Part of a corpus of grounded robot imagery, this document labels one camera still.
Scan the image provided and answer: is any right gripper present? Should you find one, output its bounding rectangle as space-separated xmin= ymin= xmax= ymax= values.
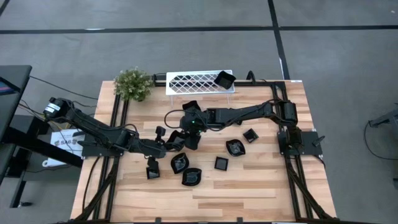
xmin=180 ymin=108 xmax=209 ymax=151

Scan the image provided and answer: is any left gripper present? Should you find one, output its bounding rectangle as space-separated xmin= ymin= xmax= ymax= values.
xmin=141 ymin=125 xmax=172 ymax=172

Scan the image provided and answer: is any small black square plate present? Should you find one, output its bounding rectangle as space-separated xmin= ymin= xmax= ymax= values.
xmin=214 ymin=156 xmax=229 ymax=172
xmin=242 ymin=128 xmax=259 ymax=144
xmin=146 ymin=166 xmax=161 ymax=180

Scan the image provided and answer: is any artificial green potted plant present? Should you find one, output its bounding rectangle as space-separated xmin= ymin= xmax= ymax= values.
xmin=113 ymin=67 xmax=155 ymax=103

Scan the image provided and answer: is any white printed cardboard box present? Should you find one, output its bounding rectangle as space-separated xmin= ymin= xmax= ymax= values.
xmin=42 ymin=129 xmax=86 ymax=169

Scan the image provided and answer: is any black desk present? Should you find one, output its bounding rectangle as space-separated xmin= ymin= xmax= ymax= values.
xmin=0 ymin=64 xmax=84 ymax=208

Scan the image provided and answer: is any laptop screen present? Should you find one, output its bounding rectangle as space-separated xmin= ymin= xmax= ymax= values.
xmin=0 ymin=76 xmax=21 ymax=96

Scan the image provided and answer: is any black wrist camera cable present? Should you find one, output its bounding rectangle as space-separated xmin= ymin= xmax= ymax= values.
xmin=163 ymin=108 xmax=187 ymax=130

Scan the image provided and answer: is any white wire shelf rack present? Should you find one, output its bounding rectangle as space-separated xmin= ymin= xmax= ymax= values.
xmin=165 ymin=70 xmax=236 ymax=105

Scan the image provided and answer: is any black floor cable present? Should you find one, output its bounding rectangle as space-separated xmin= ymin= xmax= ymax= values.
xmin=29 ymin=75 xmax=99 ymax=101

